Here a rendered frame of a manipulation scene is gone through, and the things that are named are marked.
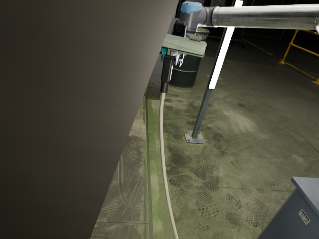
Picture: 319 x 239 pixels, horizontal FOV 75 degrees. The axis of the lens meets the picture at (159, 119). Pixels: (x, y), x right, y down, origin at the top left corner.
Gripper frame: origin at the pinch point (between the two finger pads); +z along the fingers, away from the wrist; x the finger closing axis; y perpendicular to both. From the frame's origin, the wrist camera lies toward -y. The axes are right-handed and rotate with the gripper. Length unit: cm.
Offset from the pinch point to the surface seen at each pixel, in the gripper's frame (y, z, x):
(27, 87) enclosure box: 0.6, 47.4, 14.0
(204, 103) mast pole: 67, -115, -19
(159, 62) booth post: 57, -176, 48
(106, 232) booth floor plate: 108, 10, 17
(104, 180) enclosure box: 24.7, 41.6, 1.7
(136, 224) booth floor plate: 108, -1, 2
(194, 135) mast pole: 106, -115, -18
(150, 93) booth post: 101, -175, 53
